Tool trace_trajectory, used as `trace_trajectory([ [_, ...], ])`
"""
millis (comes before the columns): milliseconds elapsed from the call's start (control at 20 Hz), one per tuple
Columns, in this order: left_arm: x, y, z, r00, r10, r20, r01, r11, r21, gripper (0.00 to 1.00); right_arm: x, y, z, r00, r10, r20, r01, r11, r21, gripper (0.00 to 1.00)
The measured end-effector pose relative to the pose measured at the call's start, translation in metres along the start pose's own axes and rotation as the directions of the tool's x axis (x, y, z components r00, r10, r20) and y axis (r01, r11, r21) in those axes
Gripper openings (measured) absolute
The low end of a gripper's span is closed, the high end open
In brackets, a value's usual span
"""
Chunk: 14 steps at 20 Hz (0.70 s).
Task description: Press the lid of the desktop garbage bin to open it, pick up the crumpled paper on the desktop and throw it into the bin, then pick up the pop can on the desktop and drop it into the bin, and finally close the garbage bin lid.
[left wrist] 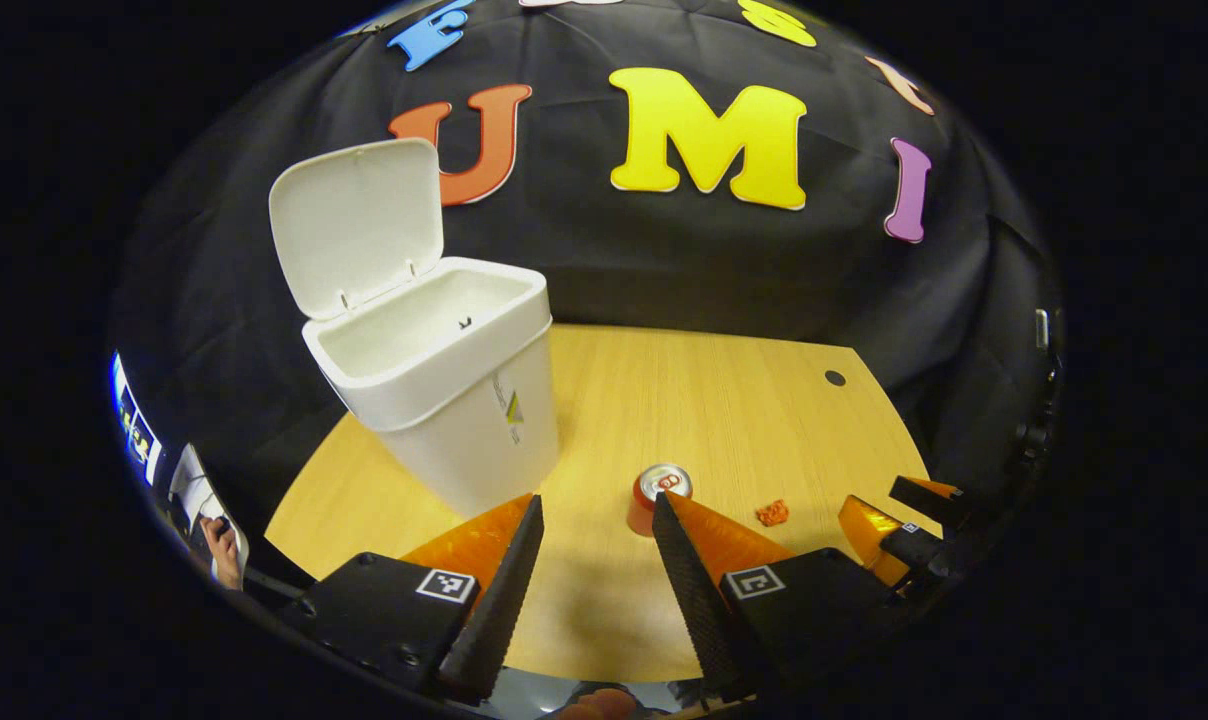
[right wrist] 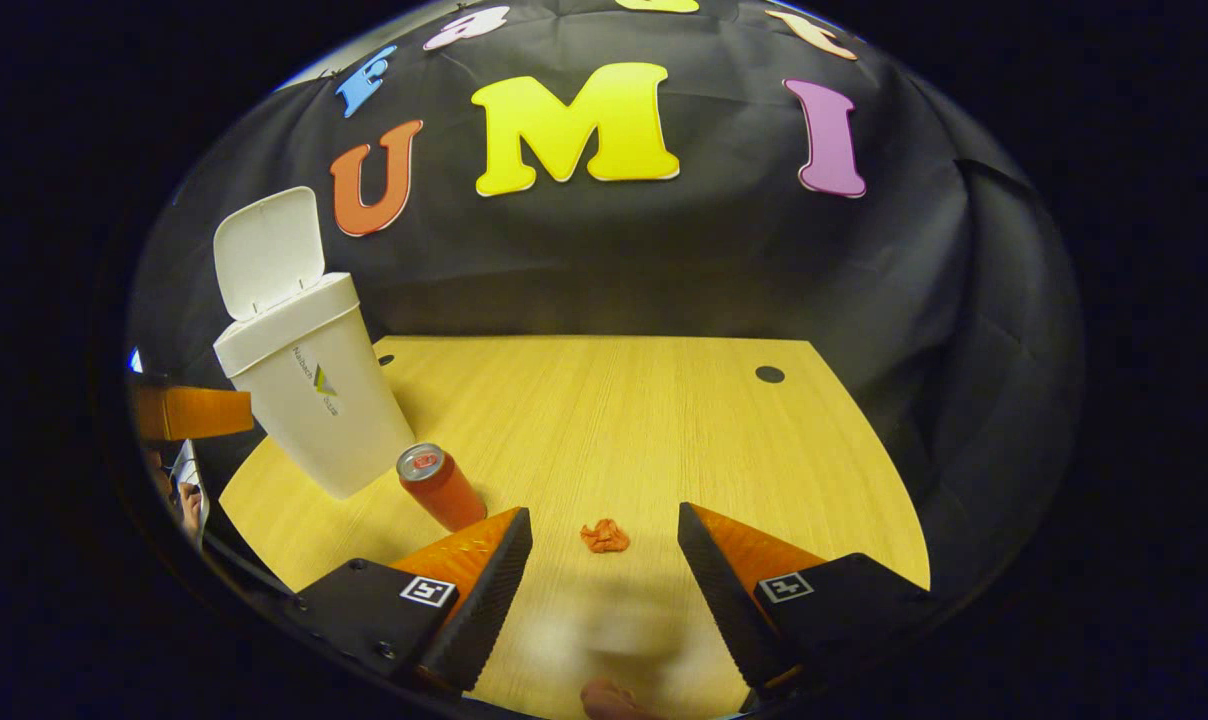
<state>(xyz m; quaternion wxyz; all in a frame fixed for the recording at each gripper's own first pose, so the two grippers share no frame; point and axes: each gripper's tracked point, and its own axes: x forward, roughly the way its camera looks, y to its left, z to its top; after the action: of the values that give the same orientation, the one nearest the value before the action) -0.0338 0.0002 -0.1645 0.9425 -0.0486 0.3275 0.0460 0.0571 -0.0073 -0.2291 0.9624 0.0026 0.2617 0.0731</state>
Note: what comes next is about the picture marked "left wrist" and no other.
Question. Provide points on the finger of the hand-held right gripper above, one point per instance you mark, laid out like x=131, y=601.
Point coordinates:
x=879, y=535
x=929, y=500

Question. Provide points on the red pop can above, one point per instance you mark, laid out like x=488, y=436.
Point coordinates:
x=642, y=505

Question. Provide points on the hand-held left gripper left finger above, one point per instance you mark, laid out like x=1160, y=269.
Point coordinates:
x=494, y=620

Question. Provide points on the wooden desktop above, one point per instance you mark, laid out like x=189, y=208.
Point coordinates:
x=714, y=400

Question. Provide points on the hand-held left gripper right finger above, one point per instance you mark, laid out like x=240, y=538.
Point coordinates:
x=694, y=600

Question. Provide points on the orange paper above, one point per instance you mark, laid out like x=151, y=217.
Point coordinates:
x=772, y=513

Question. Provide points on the white desktop garbage bin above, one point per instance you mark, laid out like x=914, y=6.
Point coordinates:
x=454, y=420

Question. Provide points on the black backdrop cloth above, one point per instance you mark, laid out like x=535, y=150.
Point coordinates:
x=584, y=260

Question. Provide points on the white side desk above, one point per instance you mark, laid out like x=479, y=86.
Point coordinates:
x=192, y=490

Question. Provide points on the computer monitor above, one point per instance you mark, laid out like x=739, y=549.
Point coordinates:
x=136, y=430

